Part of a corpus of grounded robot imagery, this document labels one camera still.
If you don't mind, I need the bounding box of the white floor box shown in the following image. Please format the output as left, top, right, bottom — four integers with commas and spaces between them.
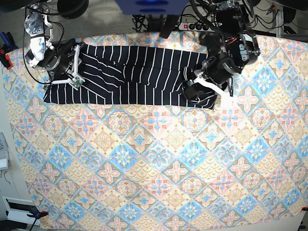
2, 196, 36, 224

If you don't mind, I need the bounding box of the white wrist camera bracket left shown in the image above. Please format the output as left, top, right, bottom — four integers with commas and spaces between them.
193, 77, 237, 109

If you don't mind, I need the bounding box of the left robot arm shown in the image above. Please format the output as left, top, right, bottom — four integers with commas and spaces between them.
180, 0, 260, 108

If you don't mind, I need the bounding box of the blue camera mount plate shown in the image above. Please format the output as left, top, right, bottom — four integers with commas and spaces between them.
115, 0, 188, 15

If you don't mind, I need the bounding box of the colourful patterned tablecloth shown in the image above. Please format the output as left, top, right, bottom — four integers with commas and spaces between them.
0, 36, 308, 231

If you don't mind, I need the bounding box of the red orange table clamp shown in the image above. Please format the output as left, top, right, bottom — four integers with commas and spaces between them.
0, 49, 13, 70

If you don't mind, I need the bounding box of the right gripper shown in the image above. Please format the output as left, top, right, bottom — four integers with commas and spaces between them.
47, 39, 78, 79

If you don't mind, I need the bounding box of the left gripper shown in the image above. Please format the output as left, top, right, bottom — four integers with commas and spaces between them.
181, 69, 217, 103

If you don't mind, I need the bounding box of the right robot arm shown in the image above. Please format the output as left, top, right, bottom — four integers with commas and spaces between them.
24, 10, 85, 88

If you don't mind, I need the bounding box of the white labelled power strip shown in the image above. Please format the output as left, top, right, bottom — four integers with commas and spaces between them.
176, 22, 213, 32

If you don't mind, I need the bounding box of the blue black bar clamp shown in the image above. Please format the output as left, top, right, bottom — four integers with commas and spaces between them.
27, 210, 49, 219

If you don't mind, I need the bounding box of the navy white striped T-shirt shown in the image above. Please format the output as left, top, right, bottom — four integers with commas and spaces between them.
43, 45, 207, 107

